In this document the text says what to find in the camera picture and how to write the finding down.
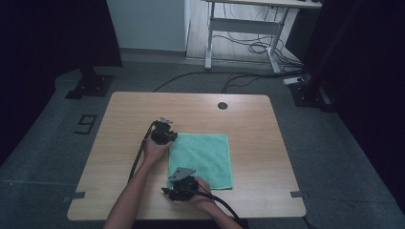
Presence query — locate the black stand base plate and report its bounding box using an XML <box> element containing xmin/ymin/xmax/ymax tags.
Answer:
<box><xmin>64</xmin><ymin>66</ymin><xmax>116</xmax><ymax>100</ymax></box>

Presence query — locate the person's right hand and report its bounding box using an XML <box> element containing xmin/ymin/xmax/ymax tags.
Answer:
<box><xmin>187</xmin><ymin>176</ymin><xmax>216</xmax><ymax>213</ymax></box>

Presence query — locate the dark curtain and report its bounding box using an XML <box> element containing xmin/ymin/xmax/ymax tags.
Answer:
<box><xmin>0</xmin><ymin>0</ymin><xmax>124</xmax><ymax>168</ymax></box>
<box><xmin>300</xmin><ymin>0</ymin><xmax>405</xmax><ymax>213</ymax></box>

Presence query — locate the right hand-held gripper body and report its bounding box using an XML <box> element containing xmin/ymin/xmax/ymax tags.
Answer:
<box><xmin>166</xmin><ymin>167</ymin><xmax>201</xmax><ymax>202</ymax></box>

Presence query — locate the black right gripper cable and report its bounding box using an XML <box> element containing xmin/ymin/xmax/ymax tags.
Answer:
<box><xmin>176</xmin><ymin>184</ymin><xmax>246</xmax><ymax>229</ymax></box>

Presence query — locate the green microfibre cloth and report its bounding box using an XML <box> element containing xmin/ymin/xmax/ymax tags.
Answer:
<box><xmin>167</xmin><ymin>132</ymin><xmax>235</xmax><ymax>191</ymax></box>

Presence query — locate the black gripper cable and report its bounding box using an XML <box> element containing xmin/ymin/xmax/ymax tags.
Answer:
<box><xmin>176</xmin><ymin>184</ymin><xmax>246</xmax><ymax>229</ymax></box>
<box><xmin>127</xmin><ymin>120</ymin><xmax>159</xmax><ymax>184</ymax></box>

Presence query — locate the black power strip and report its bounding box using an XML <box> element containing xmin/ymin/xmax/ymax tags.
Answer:
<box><xmin>288</xmin><ymin>79</ymin><xmax>337</xmax><ymax>113</ymax></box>

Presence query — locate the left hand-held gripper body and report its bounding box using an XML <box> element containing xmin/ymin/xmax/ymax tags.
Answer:
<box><xmin>150</xmin><ymin>116</ymin><xmax>175</xmax><ymax>146</ymax></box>

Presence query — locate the person's left hand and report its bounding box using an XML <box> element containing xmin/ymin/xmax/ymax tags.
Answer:
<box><xmin>142</xmin><ymin>136</ymin><xmax>173</xmax><ymax>167</ymax></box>

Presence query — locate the grey tape strip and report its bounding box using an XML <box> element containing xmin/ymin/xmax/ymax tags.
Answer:
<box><xmin>62</xmin><ymin>191</ymin><xmax>87</xmax><ymax>203</ymax></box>
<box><xmin>289</xmin><ymin>190</ymin><xmax>310</xmax><ymax>199</ymax></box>

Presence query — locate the tangle of black floor cables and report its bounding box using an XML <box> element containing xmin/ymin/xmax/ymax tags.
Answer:
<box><xmin>213</xmin><ymin>30</ymin><xmax>305</xmax><ymax>73</ymax></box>

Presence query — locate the black tape floor mark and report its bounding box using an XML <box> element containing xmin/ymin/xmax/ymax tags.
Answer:
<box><xmin>74</xmin><ymin>114</ymin><xmax>98</xmax><ymax>135</ymax></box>

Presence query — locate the white metal desk frame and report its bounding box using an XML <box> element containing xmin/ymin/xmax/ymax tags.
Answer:
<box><xmin>202</xmin><ymin>0</ymin><xmax>323</xmax><ymax>75</ymax></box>

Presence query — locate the white power strip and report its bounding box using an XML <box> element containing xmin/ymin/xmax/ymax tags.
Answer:
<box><xmin>283</xmin><ymin>76</ymin><xmax>306</xmax><ymax>86</ymax></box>

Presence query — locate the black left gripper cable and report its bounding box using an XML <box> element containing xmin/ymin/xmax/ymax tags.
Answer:
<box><xmin>127</xmin><ymin>120</ymin><xmax>159</xmax><ymax>184</ymax></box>

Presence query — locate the long black floor cable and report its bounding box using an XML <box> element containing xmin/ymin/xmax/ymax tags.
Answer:
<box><xmin>152</xmin><ymin>70</ymin><xmax>308</xmax><ymax>94</ymax></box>

